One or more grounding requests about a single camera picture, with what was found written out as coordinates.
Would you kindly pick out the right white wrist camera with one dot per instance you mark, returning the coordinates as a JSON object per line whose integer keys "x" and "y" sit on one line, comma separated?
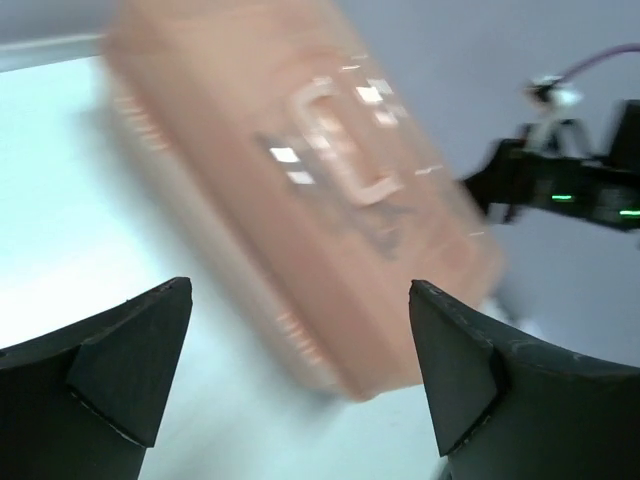
{"x": 554, "y": 98}

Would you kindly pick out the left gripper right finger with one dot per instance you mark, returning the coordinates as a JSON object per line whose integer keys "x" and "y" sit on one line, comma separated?
{"x": 507, "y": 405}

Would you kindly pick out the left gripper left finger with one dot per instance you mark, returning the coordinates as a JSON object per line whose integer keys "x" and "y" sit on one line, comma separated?
{"x": 85, "y": 402}

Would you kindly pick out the pink plastic tool box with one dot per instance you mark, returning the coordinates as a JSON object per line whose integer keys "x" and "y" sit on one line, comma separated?
{"x": 277, "y": 140}

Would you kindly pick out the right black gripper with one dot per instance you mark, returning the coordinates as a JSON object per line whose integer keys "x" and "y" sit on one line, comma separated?
{"x": 567, "y": 186}

